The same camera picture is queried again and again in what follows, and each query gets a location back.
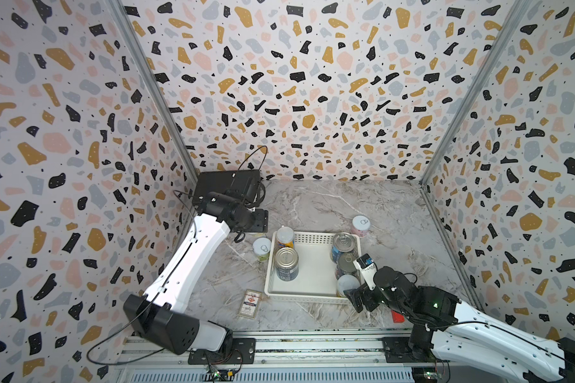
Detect green label small can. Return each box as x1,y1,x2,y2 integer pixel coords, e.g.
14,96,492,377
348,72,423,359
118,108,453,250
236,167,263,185
252,238,272,262

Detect orange green lidded can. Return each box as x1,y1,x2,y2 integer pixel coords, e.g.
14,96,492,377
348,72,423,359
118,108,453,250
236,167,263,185
336,274,361,297

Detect dark navy tall can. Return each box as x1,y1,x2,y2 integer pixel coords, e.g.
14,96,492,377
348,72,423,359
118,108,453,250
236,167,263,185
335,252,358,279

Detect blue label soup can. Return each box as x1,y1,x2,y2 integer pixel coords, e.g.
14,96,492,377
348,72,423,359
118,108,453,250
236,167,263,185
331,232,356,263

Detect pink label small can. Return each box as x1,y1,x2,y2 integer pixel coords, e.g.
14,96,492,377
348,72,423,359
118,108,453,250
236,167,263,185
351,215,372,237

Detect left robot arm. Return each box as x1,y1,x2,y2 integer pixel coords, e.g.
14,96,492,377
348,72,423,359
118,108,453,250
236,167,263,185
124,192,268,359

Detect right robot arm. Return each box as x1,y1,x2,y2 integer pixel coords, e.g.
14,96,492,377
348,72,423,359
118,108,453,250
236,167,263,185
343,265,575,382

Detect white perforated plastic basket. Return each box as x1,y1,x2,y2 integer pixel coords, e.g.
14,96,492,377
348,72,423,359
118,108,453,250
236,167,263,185
264,231,350,305

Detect small red block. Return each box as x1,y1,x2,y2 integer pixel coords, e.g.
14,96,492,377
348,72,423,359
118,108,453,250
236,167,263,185
391,311,405,323

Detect black hard case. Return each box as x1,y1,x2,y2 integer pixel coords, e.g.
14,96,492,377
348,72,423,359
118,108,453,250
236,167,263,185
192,170,261,207

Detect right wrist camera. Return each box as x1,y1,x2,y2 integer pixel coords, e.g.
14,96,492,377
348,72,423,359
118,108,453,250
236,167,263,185
353,254,377,290

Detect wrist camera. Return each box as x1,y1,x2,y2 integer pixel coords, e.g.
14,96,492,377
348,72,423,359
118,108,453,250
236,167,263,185
228,177,266,209
353,254,377,290

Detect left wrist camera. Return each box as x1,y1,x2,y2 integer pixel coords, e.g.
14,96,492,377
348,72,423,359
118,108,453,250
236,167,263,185
228,177,266,209

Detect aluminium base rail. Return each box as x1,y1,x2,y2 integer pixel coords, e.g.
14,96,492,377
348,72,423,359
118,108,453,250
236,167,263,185
114,327,509,383

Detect aluminium corner frame post left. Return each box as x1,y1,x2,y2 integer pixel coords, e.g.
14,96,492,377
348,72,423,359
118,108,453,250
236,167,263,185
105,1,197,184

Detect aluminium corner frame post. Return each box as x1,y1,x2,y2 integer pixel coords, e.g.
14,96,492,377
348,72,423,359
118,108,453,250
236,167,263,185
105,1,197,184
420,0,531,191

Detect aluminium corner frame post right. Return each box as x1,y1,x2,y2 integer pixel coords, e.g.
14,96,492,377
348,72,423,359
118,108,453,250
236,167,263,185
420,0,531,191

